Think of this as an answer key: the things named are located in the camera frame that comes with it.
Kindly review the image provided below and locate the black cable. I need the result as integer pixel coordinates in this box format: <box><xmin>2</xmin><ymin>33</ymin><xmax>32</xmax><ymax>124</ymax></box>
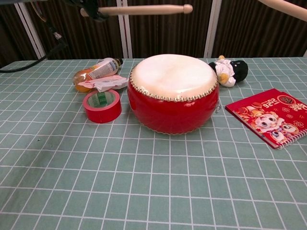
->
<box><xmin>0</xmin><ymin>14</ymin><xmax>69</xmax><ymax>73</ymax></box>

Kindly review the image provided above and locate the wooden drumstick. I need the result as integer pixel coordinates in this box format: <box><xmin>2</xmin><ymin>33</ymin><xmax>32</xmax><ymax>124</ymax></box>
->
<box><xmin>258</xmin><ymin>0</ymin><xmax>307</xmax><ymax>23</ymax></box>
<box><xmin>80</xmin><ymin>4</ymin><xmax>193</xmax><ymax>17</ymax></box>

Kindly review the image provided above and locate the plush doll black head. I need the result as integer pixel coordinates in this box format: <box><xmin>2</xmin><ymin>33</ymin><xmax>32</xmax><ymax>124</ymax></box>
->
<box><xmin>208</xmin><ymin>55</ymin><xmax>249</xmax><ymax>87</ymax></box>

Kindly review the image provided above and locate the red spiral calendar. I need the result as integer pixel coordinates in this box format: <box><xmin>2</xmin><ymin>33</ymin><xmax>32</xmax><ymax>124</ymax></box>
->
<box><xmin>224</xmin><ymin>88</ymin><xmax>307</xmax><ymax>150</ymax></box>

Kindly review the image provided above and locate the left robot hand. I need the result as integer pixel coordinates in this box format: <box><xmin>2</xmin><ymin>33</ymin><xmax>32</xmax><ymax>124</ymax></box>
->
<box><xmin>78</xmin><ymin>0</ymin><xmax>111</xmax><ymax>21</ymax></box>

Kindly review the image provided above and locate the green grid cutting mat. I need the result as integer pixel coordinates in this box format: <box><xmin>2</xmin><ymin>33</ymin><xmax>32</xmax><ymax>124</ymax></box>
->
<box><xmin>0</xmin><ymin>57</ymin><xmax>307</xmax><ymax>230</ymax></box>

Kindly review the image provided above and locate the pink wet wipes packet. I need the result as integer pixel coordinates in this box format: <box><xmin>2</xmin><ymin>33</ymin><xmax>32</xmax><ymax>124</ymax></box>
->
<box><xmin>78</xmin><ymin>74</ymin><xmax>129</xmax><ymax>92</ymax></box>

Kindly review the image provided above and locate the red tape roll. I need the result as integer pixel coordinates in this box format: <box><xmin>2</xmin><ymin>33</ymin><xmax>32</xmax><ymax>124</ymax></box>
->
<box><xmin>83</xmin><ymin>89</ymin><xmax>122</xmax><ymax>124</ymax></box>

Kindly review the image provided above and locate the white partition post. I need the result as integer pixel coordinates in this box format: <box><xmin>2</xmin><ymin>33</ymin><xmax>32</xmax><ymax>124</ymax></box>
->
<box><xmin>116</xmin><ymin>0</ymin><xmax>133</xmax><ymax>58</ymax></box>
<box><xmin>14</xmin><ymin>2</ymin><xmax>47</xmax><ymax>60</ymax></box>
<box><xmin>204</xmin><ymin>0</ymin><xmax>223</xmax><ymax>58</ymax></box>

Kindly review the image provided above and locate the red drum white skin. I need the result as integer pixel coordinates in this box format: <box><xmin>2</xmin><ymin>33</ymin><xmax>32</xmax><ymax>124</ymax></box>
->
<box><xmin>127</xmin><ymin>54</ymin><xmax>219</xmax><ymax>135</ymax></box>

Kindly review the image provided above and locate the orange drink bottle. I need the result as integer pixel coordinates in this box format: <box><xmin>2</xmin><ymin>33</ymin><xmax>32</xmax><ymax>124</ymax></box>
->
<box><xmin>73</xmin><ymin>57</ymin><xmax>124</xmax><ymax>92</ymax></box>

